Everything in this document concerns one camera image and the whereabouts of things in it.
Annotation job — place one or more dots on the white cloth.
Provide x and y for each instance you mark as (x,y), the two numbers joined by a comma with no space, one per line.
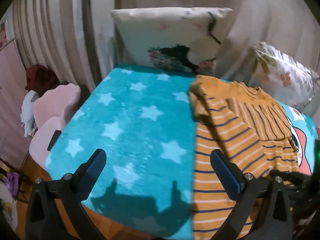
(27,112)

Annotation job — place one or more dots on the pink chair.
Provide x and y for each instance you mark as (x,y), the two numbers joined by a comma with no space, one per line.
(55,110)

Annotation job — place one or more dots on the cream pillow with floral print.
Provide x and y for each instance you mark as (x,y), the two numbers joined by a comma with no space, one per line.
(170,37)

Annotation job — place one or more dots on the white leaf-print pillow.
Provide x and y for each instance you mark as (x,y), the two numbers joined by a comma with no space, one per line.
(282,75)

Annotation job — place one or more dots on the turquoise star cartoon blanket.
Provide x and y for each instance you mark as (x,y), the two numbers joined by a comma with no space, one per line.
(130,130)

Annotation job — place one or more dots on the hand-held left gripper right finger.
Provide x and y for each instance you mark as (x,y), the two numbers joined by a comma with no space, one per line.
(225,172)

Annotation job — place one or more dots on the black flat device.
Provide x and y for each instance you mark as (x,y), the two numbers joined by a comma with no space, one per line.
(53,140)

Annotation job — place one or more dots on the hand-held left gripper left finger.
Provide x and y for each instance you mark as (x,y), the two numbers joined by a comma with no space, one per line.
(96,165)

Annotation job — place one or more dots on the orange striped small shirt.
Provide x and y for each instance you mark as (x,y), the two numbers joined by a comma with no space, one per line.
(230,140)

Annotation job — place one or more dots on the purple cloth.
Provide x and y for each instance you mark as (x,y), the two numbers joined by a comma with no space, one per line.
(12,182)

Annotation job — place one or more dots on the dark red cap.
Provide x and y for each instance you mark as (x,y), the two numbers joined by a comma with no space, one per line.
(40,77)

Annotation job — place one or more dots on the striped beige curtain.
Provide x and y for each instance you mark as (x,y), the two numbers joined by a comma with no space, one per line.
(57,30)

